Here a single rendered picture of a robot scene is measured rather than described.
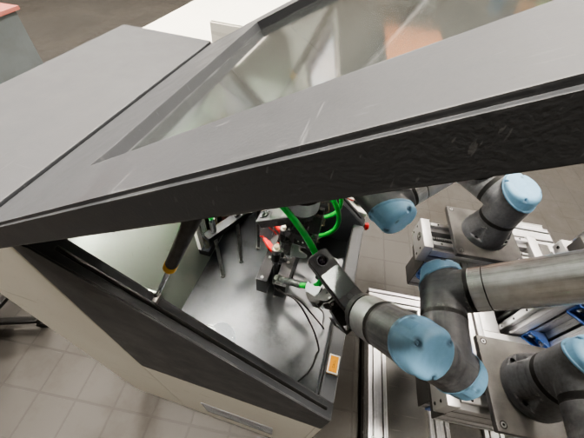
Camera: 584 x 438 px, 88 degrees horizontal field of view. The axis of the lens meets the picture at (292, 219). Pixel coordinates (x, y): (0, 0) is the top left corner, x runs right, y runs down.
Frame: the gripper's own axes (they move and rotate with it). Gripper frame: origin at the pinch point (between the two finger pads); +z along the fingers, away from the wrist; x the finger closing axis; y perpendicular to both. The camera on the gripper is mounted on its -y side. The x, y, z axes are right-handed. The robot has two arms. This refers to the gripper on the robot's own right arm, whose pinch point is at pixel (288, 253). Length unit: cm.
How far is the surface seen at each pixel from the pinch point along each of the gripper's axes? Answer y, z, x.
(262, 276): -7.4, 14.4, -1.7
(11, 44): -314, 54, 173
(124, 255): -32.2, -13.0, -20.8
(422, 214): 81, 112, 150
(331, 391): 20.7, 17.6, -26.2
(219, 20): -34, -42, 38
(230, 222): -20.7, 2.7, 6.8
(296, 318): 6.4, 29.6, -5.0
